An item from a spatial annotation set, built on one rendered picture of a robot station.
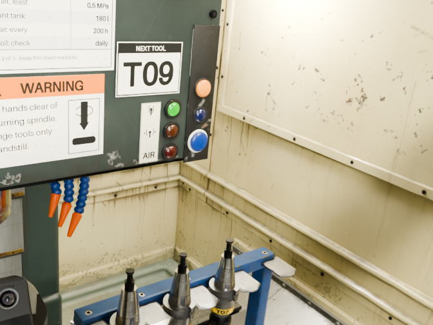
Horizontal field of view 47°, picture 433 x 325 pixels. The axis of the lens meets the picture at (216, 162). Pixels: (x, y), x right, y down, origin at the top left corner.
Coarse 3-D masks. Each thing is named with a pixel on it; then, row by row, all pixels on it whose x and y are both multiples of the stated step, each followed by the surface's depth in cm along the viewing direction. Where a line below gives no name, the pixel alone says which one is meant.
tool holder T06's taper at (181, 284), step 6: (174, 276) 93; (180, 276) 92; (186, 276) 92; (174, 282) 93; (180, 282) 92; (186, 282) 93; (174, 288) 93; (180, 288) 92; (186, 288) 93; (174, 294) 93; (180, 294) 93; (186, 294) 93; (168, 300) 95; (174, 300) 93; (180, 300) 93; (186, 300) 94; (174, 306) 93; (180, 306) 93; (186, 306) 94
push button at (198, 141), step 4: (200, 132) 74; (196, 136) 74; (200, 136) 74; (204, 136) 74; (192, 140) 73; (196, 140) 74; (200, 140) 74; (204, 140) 75; (192, 144) 74; (196, 144) 74; (200, 144) 74; (204, 144) 75; (192, 148) 74; (196, 148) 74; (200, 148) 75
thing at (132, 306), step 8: (136, 288) 86; (120, 296) 86; (128, 296) 85; (136, 296) 86; (120, 304) 86; (128, 304) 86; (136, 304) 87; (120, 312) 86; (128, 312) 86; (136, 312) 87; (120, 320) 87; (128, 320) 86; (136, 320) 87
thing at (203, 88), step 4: (204, 80) 71; (200, 84) 71; (204, 84) 71; (208, 84) 72; (196, 88) 71; (200, 88) 71; (204, 88) 71; (208, 88) 72; (200, 92) 71; (204, 92) 72; (208, 92) 72; (200, 96) 72; (204, 96) 72
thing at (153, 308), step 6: (156, 300) 97; (144, 306) 94; (150, 306) 94; (156, 306) 95; (144, 312) 93; (150, 312) 93; (156, 312) 93; (162, 312) 93; (150, 318) 91; (156, 318) 91; (162, 318) 92; (168, 318) 92; (150, 324) 90; (156, 324) 90; (162, 324) 90; (168, 324) 91
